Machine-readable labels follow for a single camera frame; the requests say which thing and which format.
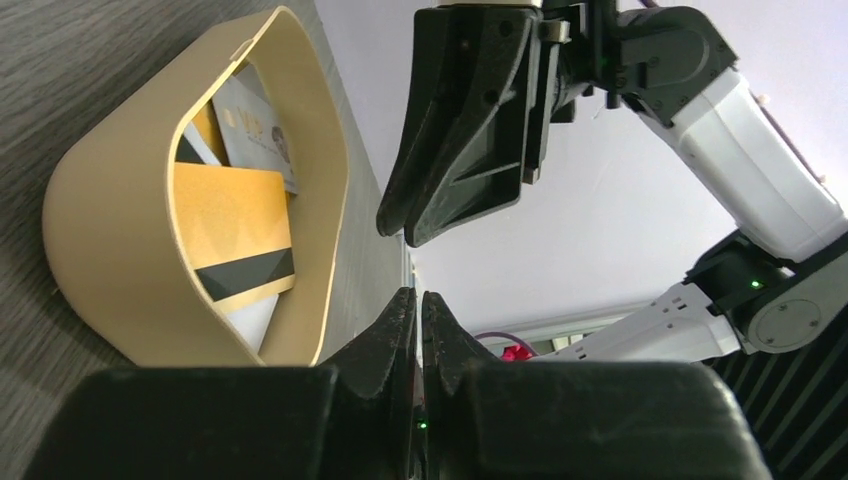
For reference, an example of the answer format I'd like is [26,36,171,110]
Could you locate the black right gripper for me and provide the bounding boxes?
[376,0,664,249]

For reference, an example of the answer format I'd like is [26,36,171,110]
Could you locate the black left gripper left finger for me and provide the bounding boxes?
[25,287,416,479]

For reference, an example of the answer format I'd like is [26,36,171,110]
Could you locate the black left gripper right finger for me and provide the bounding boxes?
[421,292,771,479]

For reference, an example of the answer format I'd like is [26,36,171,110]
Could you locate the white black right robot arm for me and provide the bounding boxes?
[376,1,847,362]

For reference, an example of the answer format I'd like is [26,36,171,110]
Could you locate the silver VIP card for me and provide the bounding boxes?
[212,76,299,195]

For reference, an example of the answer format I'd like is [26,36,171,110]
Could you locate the orange card upright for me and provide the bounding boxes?
[192,101,230,166]

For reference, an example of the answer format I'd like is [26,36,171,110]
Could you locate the cream oval tray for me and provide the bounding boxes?
[42,6,349,367]

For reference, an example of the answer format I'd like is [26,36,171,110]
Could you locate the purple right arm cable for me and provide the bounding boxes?
[473,331,539,356]

